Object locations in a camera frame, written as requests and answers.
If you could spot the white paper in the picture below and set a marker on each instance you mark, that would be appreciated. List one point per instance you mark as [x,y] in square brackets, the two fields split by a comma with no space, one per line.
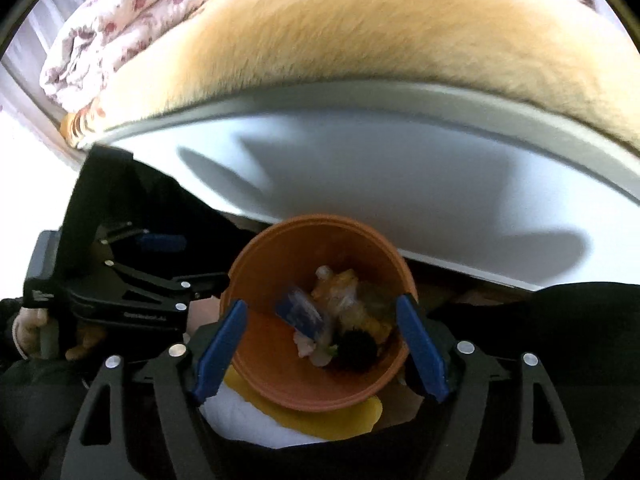
[310,349]

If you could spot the yellow plush blanket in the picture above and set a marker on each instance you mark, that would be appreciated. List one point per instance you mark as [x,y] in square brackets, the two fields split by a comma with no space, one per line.
[350,25]

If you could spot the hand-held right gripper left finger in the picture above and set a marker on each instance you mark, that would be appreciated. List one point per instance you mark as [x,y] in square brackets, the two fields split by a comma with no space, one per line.
[220,350]

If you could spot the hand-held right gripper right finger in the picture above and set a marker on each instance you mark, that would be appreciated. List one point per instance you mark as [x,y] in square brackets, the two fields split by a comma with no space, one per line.
[422,350]

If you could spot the person's left hand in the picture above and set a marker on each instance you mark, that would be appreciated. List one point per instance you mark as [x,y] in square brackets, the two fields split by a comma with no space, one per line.
[27,332]

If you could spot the floral quilt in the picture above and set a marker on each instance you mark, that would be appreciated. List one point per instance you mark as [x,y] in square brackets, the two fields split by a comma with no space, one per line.
[125,20]

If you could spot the orange plastic bucket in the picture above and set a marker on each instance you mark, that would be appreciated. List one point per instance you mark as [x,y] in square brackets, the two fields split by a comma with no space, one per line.
[280,370]

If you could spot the black fuzzy ball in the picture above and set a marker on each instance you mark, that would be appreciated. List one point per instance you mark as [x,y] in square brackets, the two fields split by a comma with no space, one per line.
[356,350]

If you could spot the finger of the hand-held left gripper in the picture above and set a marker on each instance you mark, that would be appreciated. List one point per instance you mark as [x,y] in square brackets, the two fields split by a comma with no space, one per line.
[160,242]
[150,300]

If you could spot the yellow and white cloth item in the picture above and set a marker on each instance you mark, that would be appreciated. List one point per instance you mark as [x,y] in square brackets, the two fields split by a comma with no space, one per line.
[240,420]

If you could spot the blue packet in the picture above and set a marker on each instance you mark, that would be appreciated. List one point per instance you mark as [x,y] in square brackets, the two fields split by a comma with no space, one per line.
[302,315]

